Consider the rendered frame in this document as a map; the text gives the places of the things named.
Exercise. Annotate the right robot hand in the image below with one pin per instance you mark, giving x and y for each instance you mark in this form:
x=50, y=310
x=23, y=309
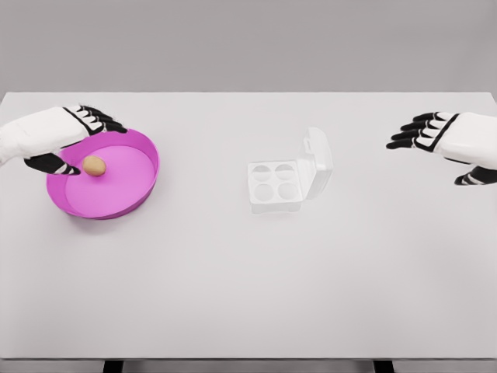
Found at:
x=466, y=136

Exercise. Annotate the pink round tray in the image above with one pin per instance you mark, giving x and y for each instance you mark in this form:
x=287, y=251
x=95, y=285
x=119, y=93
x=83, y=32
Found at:
x=116, y=182

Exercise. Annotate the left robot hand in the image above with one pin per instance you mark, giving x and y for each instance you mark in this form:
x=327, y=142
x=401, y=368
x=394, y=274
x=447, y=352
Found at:
x=50, y=130

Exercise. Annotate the white egg box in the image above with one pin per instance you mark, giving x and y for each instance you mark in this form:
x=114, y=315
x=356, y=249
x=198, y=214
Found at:
x=287, y=178

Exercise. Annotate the brown egg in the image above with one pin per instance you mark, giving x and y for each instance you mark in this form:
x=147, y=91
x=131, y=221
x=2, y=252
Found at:
x=94, y=166

